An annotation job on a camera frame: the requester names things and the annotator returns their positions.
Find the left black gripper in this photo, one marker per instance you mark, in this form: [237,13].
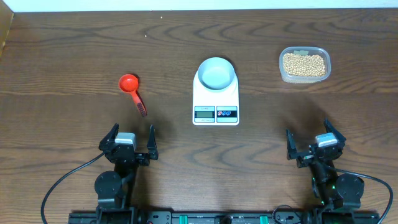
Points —
[143,160]

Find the clear plastic container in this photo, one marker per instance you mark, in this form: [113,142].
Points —
[305,51]

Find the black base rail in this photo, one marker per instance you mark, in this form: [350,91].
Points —
[167,217]

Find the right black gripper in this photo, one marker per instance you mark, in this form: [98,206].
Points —
[305,158]

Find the grey round bowl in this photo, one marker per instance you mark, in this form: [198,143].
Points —
[216,73]

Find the white digital kitchen scale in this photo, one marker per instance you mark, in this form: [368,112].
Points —
[215,107]

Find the cardboard panel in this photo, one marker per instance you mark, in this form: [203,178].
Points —
[6,18]

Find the red plastic measuring scoop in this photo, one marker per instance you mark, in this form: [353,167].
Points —
[129,83]

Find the soybeans in container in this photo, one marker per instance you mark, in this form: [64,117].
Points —
[303,65]

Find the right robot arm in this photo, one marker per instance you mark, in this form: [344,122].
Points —
[339,194]

